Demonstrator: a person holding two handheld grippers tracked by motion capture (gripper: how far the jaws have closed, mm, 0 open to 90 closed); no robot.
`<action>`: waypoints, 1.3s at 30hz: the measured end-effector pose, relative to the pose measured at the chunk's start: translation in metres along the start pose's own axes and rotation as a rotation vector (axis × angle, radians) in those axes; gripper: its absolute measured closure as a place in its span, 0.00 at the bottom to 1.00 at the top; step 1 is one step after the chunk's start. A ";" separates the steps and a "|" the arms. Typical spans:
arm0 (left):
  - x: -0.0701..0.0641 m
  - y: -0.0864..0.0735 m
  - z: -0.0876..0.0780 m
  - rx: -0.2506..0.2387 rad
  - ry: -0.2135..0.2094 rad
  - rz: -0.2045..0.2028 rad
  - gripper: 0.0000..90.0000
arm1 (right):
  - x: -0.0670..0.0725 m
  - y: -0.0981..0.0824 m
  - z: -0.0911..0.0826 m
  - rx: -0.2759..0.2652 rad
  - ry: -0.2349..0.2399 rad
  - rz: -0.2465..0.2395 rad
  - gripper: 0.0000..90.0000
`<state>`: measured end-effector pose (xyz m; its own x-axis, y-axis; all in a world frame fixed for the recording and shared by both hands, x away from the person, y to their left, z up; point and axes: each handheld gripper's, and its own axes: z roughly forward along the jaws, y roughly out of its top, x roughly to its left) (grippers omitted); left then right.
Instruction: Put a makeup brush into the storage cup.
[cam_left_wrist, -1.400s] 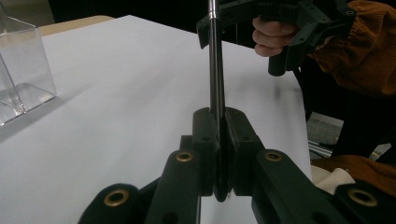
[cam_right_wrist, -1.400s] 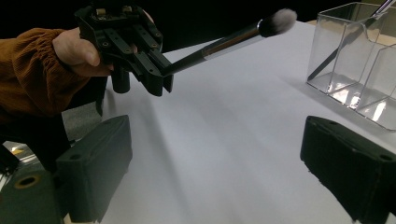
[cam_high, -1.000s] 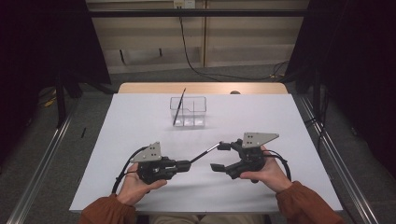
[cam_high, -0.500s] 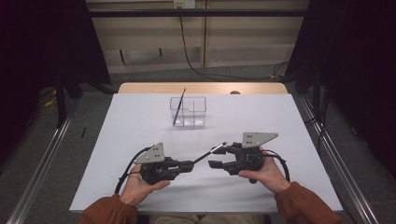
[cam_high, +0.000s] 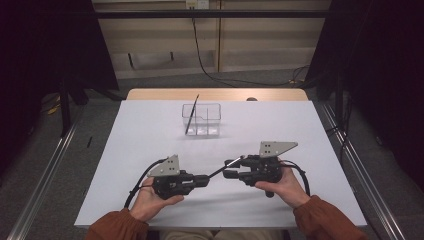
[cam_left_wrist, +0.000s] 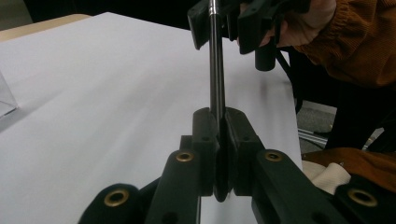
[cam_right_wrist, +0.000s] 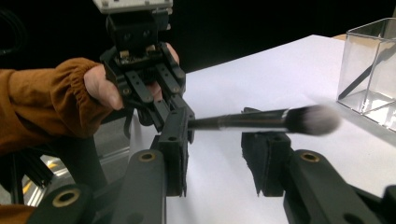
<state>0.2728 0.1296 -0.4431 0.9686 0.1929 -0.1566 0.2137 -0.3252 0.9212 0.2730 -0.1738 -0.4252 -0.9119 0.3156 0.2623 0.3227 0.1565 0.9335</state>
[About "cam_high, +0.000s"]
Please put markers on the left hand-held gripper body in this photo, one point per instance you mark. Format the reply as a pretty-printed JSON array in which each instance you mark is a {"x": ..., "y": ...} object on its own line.
[{"x": 171, "y": 183}]

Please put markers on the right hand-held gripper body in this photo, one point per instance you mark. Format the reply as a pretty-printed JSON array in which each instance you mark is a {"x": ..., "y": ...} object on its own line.
[{"x": 263, "y": 170}]

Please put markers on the black makeup brush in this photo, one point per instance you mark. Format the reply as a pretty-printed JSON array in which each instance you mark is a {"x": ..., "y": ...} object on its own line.
[
  {"x": 220, "y": 171},
  {"x": 192, "y": 115}
]

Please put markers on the clear plastic organizer box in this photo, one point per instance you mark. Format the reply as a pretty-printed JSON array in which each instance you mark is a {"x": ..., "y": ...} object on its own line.
[{"x": 206, "y": 128}]

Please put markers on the person's left hand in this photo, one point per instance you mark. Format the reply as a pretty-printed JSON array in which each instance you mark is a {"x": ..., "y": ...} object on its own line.
[{"x": 150, "y": 203}]

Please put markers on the person's right hand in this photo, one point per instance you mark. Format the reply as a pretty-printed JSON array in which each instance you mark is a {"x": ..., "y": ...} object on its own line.
[{"x": 290, "y": 190}]

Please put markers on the white table sheet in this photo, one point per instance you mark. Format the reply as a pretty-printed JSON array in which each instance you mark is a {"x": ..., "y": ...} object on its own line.
[{"x": 216, "y": 206}]

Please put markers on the person's legs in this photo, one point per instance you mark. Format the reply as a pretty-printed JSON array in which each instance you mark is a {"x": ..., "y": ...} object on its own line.
[{"x": 220, "y": 235}]

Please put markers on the dark round table grommet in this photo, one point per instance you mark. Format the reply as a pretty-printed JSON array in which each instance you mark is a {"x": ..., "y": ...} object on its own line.
[{"x": 251, "y": 99}]

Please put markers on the wooden table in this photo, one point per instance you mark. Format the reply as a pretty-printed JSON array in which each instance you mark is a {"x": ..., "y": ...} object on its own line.
[{"x": 216, "y": 94}]

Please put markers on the black metal stand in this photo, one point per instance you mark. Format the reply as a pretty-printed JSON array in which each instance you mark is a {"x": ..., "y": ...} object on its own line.
[
  {"x": 340, "y": 106},
  {"x": 65, "y": 106}
]

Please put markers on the black horizontal bar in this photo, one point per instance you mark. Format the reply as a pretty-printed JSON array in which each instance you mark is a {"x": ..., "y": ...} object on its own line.
[{"x": 233, "y": 14}]

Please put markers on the dark curtain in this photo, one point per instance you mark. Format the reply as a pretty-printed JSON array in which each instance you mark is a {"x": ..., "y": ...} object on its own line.
[
  {"x": 40, "y": 50},
  {"x": 383, "y": 66}
]

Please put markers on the aluminium rail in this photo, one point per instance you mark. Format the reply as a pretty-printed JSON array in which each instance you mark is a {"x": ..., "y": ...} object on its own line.
[
  {"x": 386, "y": 213},
  {"x": 51, "y": 170}
]

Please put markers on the black wall bracket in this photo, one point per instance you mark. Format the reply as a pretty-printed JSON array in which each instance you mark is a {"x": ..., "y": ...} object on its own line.
[
  {"x": 131, "y": 60},
  {"x": 171, "y": 56}
]

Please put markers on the white wall socket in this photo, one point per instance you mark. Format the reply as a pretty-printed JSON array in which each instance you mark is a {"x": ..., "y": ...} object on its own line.
[{"x": 197, "y": 4}]

